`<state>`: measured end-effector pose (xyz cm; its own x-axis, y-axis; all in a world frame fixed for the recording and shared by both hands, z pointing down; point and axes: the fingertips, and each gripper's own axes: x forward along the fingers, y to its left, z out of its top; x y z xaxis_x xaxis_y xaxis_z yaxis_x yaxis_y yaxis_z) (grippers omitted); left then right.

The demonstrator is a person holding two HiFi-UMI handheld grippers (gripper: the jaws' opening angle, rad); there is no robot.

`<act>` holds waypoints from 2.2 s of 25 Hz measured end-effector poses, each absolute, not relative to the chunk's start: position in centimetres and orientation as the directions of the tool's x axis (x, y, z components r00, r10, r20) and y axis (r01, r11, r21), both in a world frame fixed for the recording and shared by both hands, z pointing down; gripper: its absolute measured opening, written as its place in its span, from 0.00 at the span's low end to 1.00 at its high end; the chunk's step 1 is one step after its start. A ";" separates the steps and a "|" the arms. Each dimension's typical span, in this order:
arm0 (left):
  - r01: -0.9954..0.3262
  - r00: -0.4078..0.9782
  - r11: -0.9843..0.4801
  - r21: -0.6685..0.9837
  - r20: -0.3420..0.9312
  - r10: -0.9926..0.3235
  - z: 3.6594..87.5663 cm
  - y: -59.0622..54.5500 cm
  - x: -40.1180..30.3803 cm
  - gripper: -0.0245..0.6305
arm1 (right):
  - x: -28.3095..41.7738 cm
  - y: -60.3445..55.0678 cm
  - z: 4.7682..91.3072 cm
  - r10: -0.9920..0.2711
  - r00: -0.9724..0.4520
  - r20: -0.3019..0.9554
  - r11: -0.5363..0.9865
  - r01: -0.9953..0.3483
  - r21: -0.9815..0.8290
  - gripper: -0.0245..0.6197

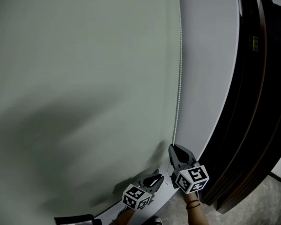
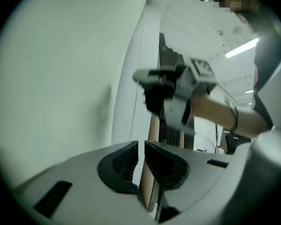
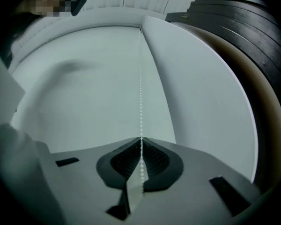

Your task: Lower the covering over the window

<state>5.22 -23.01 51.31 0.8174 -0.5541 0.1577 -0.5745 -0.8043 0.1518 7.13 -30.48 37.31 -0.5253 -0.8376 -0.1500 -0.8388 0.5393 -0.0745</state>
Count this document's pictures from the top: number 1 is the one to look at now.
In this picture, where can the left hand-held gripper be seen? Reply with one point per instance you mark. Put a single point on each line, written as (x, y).
(137, 197)

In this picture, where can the dark wooden door frame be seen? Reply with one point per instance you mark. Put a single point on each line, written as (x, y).
(246, 90)

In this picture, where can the pale green roller blind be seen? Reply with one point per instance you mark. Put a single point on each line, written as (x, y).
(84, 55)

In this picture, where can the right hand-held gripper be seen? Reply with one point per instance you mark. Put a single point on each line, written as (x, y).
(193, 177)

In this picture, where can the black phone with screen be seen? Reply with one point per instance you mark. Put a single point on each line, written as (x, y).
(75, 219)

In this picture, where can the black baseboard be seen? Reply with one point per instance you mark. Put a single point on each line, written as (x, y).
(278, 179)

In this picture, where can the person's left forearm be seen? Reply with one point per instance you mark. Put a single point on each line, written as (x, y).
(126, 217)

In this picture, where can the person's right forearm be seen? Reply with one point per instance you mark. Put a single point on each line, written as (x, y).
(196, 214)

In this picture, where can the black and white sneaker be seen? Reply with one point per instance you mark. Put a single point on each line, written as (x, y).
(158, 220)

